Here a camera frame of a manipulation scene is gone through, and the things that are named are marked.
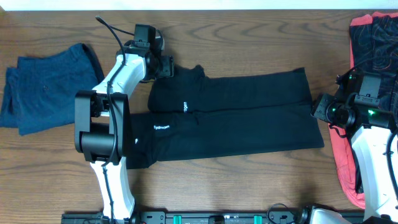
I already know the red orange garment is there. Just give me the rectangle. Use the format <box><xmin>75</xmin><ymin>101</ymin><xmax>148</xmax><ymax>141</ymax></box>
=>
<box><xmin>329</xmin><ymin>12</ymin><xmax>397</xmax><ymax>209</ymax></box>

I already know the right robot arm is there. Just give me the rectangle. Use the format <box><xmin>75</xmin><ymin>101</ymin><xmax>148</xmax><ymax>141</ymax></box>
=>
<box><xmin>311</xmin><ymin>69</ymin><xmax>397</xmax><ymax>223</ymax></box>

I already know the black t-shirt with white logo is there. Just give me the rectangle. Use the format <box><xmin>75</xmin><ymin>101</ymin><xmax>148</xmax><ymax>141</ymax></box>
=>
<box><xmin>126</xmin><ymin>66</ymin><xmax>324</xmax><ymax>169</ymax></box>

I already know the folded dark blue garment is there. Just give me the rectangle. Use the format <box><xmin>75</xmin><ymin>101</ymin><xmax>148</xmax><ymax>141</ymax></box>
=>
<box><xmin>1</xmin><ymin>43</ymin><xmax>104</xmax><ymax>136</ymax></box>

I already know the black garment with orange lines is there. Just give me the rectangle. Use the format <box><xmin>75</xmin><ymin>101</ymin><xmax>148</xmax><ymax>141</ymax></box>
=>
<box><xmin>349</xmin><ymin>13</ymin><xmax>397</xmax><ymax>113</ymax></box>

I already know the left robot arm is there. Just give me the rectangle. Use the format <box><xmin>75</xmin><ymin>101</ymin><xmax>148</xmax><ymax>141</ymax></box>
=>
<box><xmin>62</xmin><ymin>24</ymin><xmax>174</xmax><ymax>223</ymax></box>

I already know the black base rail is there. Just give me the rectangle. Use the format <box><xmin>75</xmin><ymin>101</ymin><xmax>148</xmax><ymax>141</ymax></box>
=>
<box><xmin>60</xmin><ymin>210</ymin><xmax>364</xmax><ymax>224</ymax></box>

